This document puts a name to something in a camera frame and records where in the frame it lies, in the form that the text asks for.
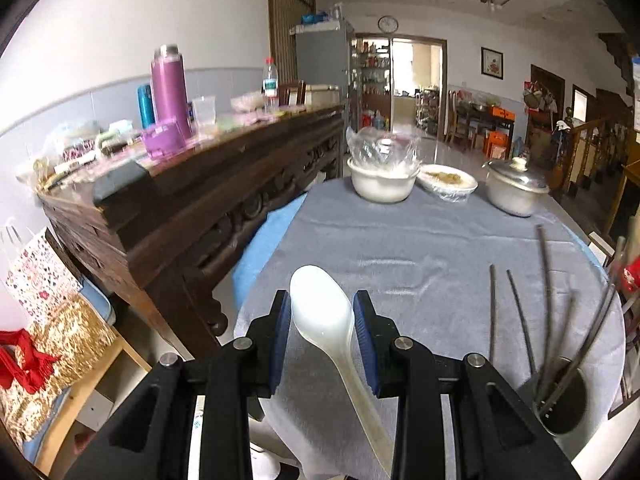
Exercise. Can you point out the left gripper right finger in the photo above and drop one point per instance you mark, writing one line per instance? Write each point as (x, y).
(397, 367)

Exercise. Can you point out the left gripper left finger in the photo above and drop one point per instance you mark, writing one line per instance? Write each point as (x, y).
(248, 367)

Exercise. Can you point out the white plastic spoon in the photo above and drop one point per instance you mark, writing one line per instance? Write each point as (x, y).
(323, 315)

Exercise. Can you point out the dark metal chopstick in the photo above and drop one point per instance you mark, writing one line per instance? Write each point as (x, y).
(548, 306)

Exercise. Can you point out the grey tablecloth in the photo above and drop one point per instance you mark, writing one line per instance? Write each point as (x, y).
(425, 264)

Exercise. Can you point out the blue undercloth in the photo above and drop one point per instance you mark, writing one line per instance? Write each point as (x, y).
(260, 249)

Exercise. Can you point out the dark carved wooden table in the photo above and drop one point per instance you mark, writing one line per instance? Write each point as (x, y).
(162, 235)

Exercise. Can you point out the black utensil holder cup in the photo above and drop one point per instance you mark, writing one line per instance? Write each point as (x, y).
(570, 409)

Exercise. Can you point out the white plate with food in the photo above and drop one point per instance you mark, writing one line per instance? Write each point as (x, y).
(450, 184)

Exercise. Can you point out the white bowl with plastic bag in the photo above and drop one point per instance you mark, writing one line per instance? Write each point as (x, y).
(383, 164)

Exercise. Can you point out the metal pot with lid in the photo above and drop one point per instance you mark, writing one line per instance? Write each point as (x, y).
(513, 187)

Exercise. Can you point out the purple plastic box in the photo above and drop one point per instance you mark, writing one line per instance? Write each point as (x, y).
(164, 139)

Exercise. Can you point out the clear plastic cup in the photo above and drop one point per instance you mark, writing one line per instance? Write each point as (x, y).
(204, 111)

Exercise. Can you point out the teal thermos bottle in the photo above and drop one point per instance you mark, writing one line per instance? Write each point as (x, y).
(145, 104)

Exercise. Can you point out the purple thermos bottle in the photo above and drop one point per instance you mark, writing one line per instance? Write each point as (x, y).
(169, 88)

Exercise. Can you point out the white chest freezer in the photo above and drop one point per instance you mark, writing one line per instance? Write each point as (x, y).
(322, 95)

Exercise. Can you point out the clear plastic water bottle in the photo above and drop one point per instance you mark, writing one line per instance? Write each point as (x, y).
(270, 84)

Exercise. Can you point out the grey refrigerator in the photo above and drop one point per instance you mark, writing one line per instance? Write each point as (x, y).
(324, 56)

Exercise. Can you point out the framed wall picture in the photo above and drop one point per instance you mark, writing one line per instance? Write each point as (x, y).
(491, 63)

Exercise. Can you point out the round wall clock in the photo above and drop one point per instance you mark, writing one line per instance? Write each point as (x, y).
(388, 25)

